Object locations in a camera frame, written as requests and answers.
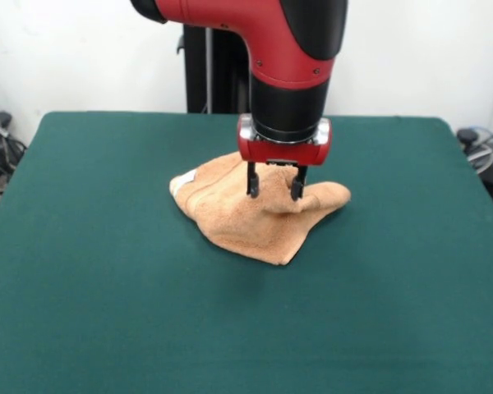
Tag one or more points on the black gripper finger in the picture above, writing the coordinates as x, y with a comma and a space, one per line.
252, 186
297, 189

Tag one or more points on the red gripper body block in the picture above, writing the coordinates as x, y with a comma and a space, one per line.
283, 152

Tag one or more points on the tan terry towel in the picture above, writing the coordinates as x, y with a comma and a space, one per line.
246, 230

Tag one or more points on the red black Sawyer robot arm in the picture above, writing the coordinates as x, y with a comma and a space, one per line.
291, 49

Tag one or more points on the dark green table cloth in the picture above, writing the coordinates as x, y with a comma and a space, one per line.
107, 287

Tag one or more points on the grey chair base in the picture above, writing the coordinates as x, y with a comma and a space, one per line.
470, 135

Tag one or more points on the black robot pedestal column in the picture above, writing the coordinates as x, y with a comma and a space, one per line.
197, 70

